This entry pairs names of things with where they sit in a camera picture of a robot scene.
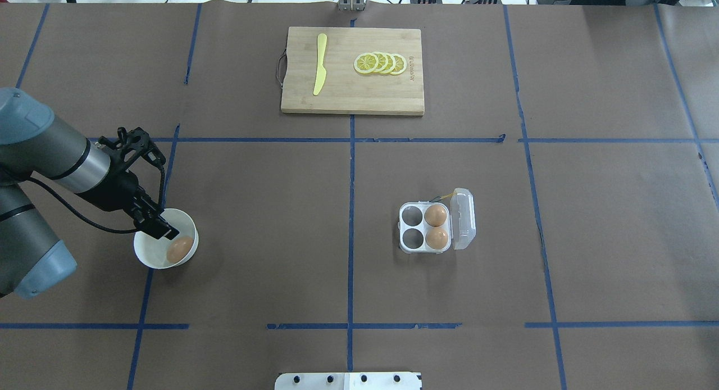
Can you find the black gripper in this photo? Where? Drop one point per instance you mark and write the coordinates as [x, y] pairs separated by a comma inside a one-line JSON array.
[[119, 189]]

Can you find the brown egg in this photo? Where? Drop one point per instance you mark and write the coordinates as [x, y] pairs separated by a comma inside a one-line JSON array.
[[436, 215], [178, 249], [437, 238]]

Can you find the clear plastic egg box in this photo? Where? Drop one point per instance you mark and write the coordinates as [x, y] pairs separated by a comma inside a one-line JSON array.
[[461, 222]]

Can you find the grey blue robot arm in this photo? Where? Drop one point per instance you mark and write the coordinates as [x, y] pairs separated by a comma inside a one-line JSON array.
[[35, 141]]

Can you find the white bowl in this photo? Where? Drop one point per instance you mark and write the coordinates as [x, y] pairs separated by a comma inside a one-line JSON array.
[[151, 252]]

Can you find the wooden cutting board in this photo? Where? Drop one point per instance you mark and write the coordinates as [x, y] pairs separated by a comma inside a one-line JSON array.
[[345, 91]]

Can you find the yellow plastic knife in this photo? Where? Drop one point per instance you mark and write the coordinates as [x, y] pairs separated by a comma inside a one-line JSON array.
[[321, 72]]

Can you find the lemon slice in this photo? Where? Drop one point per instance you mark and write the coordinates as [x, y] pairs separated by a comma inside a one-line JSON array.
[[380, 60], [390, 63], [366, 63], [400, 64]]

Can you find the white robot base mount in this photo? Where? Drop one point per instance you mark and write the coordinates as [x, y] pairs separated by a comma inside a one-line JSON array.
[[350, 380]]

